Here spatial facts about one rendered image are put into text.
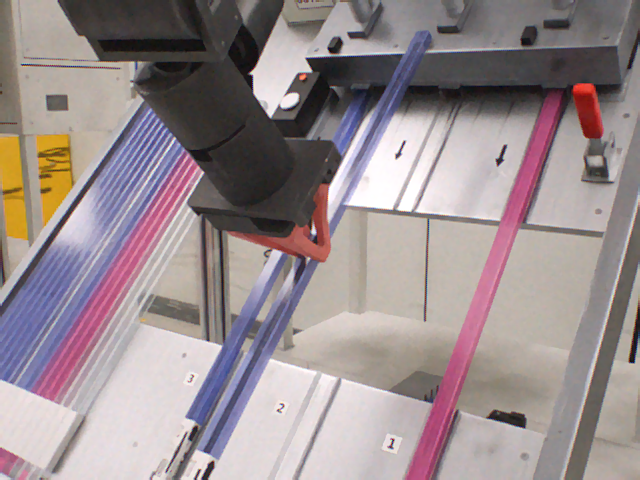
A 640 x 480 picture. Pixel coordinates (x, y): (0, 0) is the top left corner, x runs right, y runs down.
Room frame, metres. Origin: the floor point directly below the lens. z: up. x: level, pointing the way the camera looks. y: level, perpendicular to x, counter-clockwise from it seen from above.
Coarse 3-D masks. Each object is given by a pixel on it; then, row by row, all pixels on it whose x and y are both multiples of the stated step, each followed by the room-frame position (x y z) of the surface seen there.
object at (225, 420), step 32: (416, 32) 0.67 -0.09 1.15; (416, 64) 0.65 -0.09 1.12; (384, 96) 0.62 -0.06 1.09; (384, 128) 0.60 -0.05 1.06; (352, 160) 0.58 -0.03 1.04; (352, 192) 0.56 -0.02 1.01; (288, 288) 0.50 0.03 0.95; (288, 320) 0.49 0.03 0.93; (256, 352) 0.47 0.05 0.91; (256, 384) 0.46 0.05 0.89; (224, 416) 0.44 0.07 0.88; (224, 448) 0.43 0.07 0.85
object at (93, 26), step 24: (72, 0) 0.37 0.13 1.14; (96, 0) 0.36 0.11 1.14; (120, 0) 0.36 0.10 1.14; (144, 0) 0.35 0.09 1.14; (168, 0) 0.35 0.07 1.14; (72, 24) 0.38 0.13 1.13; (96, 24) 0.37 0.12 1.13; (120, 24) 0.37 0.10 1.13; (144, 24) 0.36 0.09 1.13; (168, 24) 0.36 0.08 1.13; (192, 24) 0.36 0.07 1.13
